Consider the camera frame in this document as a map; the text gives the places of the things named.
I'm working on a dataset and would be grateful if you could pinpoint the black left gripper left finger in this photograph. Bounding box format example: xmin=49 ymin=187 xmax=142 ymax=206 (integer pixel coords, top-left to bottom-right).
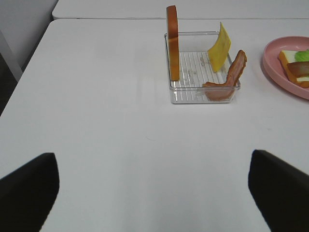
xmin=0 ymin=153 xmax=59 ymax=232

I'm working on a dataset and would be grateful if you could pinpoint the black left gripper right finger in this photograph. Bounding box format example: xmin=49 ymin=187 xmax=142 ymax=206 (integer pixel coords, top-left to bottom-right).
xmin=248 ymin=150 xmax=309 ymax=232

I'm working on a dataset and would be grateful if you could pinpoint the bacon strip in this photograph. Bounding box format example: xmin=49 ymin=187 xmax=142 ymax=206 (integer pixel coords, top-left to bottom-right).
xmin=287 ymin=61 xmax=309 ymax=78
xmin=203 ymin=50 xmax=247 ymax=101

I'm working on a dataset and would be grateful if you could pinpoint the bread slice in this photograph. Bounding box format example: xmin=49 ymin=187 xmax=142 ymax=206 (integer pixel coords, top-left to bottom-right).
xmin=278 ymin=50 xmax=309 ymax=88
xmin=166 ymin=5 xmax=180 ymax=81

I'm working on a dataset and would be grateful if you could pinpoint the green lettuce leaf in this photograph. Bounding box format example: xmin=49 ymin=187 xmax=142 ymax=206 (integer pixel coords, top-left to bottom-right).
xmin=295 ymin=49 xmax=309 ymax=62

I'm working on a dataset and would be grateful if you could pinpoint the pink round plate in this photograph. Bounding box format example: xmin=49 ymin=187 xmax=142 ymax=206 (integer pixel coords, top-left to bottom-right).
xmin=262 ymin=36 xmax=309 ymax=100

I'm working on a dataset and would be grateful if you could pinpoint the left clear plastic tray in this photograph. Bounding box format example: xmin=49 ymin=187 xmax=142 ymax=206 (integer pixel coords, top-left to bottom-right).
xmin=164 ymin=31 xmax=240 ymax=104

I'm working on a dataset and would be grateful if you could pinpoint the yellow cheese slice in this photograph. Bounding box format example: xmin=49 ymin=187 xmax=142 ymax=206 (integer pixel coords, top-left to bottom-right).
xmin=208 ymin=22 xmax=231 ymax=73

